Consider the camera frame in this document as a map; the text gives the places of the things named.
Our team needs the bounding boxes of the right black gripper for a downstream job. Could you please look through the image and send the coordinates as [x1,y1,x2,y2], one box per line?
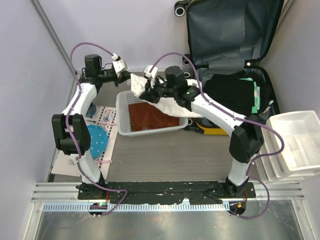
[139,77,177,105]

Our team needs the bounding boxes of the white fluffy towel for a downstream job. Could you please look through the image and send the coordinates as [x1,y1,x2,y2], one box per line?
[130,73,203,118]

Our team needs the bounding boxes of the white perforated plastic basket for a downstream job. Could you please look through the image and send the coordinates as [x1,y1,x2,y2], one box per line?
[116,90,188,137]

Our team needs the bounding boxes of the brown towel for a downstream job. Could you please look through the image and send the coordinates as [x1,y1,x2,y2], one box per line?
[128,102,180,132]

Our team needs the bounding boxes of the yellow cartoon hard-shell suitcase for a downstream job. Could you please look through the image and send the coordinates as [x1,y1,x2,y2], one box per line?
[174,0,284,124]

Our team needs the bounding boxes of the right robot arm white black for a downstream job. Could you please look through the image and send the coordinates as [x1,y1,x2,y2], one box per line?
[131,65,264,198]

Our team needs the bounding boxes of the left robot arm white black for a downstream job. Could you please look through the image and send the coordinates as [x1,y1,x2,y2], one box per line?
[51,53,130,200]

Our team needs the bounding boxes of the patterned white placemat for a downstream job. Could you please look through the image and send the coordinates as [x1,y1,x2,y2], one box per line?
[51,106,118,179]

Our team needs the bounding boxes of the small blue cup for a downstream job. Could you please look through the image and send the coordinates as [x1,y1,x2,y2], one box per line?
[85,102,97,119]

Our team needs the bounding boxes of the pink chopstick near cup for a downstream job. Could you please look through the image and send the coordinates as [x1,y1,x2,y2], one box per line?
[97,121,117,126]

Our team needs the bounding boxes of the blue dotted plate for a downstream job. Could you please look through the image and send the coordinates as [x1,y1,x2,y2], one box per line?
[87,124,109,160]

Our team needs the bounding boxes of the pink chopstick near edge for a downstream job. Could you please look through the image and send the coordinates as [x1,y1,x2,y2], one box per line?
[94,160,113,165]

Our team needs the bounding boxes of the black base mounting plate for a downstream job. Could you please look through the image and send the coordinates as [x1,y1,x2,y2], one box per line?
[75,181,256,205]

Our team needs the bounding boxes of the floral patterned small pouch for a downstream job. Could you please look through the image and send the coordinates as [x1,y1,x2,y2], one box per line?
[259,100,274,116]

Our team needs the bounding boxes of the white compartment organizer tray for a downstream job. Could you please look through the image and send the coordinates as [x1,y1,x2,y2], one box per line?
[255,110,320,183]

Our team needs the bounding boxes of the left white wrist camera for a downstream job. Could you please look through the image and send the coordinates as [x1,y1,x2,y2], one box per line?
[112,53,127,76]

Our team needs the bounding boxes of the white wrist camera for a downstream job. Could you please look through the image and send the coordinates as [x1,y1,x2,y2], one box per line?
[143,65,158,80]
[112,53,127,76]

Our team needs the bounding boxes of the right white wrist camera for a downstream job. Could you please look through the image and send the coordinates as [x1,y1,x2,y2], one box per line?
[143,65,158,80]

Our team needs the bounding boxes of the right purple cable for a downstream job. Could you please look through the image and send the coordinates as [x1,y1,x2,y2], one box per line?
[149,51,285,220]

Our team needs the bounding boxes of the purple cable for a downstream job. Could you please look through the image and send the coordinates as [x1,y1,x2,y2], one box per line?
[149,51,285,220]
[66,42,130,217]

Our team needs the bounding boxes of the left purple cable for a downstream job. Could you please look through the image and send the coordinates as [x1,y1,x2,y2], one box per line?
[66,42,130,217]

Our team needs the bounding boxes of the aluminium rail frame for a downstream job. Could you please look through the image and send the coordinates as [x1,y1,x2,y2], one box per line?
[31,182,305,216]

